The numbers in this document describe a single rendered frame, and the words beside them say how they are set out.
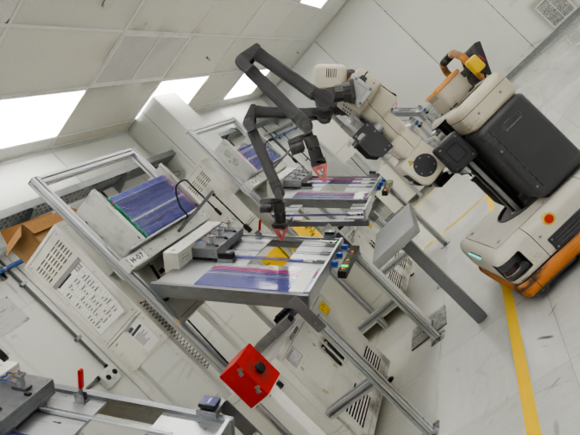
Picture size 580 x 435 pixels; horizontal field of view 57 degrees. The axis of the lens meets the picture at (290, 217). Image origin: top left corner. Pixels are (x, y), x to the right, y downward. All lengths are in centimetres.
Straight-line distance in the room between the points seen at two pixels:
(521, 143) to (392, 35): 774
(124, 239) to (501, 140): 168
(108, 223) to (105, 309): 39
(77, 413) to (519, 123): 191
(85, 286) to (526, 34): 858
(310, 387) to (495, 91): 145
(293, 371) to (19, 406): 112
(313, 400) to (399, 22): 832
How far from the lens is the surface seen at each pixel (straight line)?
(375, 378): 219
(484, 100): 236
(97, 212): 256
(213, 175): 374
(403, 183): 706
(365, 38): 1006
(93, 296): 260
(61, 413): 167
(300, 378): 234
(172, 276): 247
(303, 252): 260
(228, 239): 268
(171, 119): 600
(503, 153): 236
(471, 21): 994
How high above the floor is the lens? 98
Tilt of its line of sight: level
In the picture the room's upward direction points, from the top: 45 degrees counter-clockwise
